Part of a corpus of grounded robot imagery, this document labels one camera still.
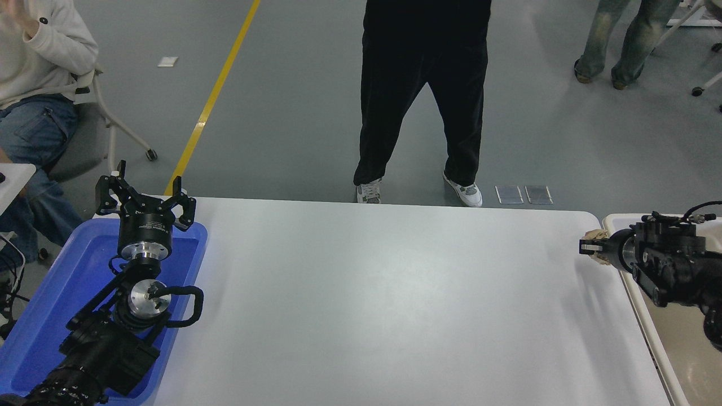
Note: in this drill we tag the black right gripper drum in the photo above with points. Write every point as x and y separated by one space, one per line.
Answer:
615 251

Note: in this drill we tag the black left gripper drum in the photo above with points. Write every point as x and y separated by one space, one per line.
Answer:
145 225

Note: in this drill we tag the tan paper ball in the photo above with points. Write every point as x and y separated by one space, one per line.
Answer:
596 233

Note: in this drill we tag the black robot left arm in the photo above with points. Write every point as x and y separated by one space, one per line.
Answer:
101 349

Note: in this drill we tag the clear floor plate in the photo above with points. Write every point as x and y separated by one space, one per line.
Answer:
509 194
538 194

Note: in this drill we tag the small white side table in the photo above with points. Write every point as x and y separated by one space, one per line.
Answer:
14 183

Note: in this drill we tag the blue plastic tray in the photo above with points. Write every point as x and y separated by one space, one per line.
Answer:
62 282

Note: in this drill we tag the large pale bin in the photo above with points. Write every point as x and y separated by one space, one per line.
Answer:
677 361

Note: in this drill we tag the seated person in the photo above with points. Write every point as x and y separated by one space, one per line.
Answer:
39 62

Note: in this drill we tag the white paper scrap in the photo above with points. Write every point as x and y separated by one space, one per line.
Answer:
167 61

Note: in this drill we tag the white leg with caster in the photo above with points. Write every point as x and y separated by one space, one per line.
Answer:
698 90

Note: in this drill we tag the walking person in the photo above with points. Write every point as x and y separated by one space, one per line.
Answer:
637 34

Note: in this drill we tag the standing person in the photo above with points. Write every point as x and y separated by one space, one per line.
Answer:
423 67

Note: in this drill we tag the grey chair with white frame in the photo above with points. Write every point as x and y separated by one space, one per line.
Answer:
79 146

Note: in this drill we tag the white wheeled furniture frame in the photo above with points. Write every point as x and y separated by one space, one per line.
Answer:
691 21

